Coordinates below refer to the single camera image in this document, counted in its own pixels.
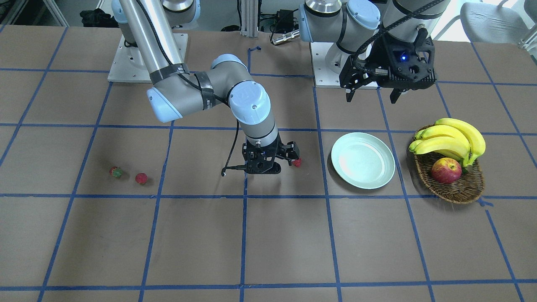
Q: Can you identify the yellow banana bunch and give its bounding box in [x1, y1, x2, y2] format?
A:
[408, 118, 486, 168]

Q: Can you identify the wicker fruit basket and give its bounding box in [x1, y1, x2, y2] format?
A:
[412, 152, 485, 204]

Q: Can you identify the light green plate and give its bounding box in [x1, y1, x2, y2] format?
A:
[331, 132, 396, 190]

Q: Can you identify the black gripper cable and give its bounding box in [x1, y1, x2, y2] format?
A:
[221, 120, 248, 177]

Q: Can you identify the grey chair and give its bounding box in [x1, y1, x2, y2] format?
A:
[459, 0, 536, 47]

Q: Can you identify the strawberry with green top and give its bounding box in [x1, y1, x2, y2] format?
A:
[109, 166, 123, 178]

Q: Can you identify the red strawberry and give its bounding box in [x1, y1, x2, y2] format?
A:
[292, 158, 302, 167]
[135, 172, 148, 185]

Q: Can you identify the red apple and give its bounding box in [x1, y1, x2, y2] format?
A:
[431, 157, 462, 184]

